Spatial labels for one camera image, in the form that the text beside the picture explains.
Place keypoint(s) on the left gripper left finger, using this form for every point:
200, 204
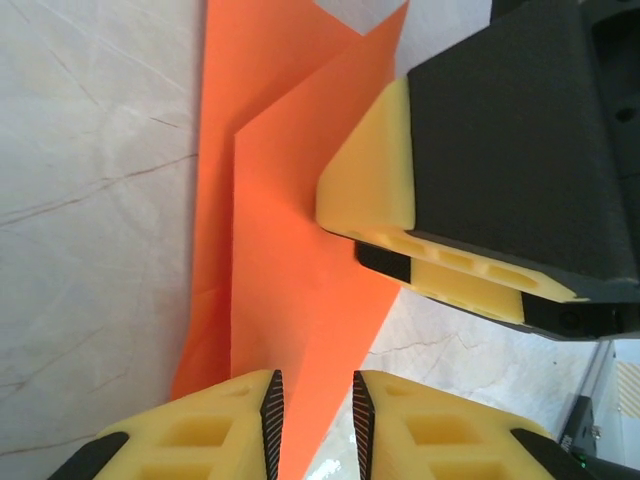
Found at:
200, 435

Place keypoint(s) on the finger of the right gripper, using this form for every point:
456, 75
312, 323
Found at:
500, 150
465, 290

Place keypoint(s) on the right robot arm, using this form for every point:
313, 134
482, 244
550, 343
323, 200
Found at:
582, 425

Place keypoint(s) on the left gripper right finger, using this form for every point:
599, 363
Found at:
430, 440

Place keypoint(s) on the orange paper sheet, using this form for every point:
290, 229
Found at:
280, 225

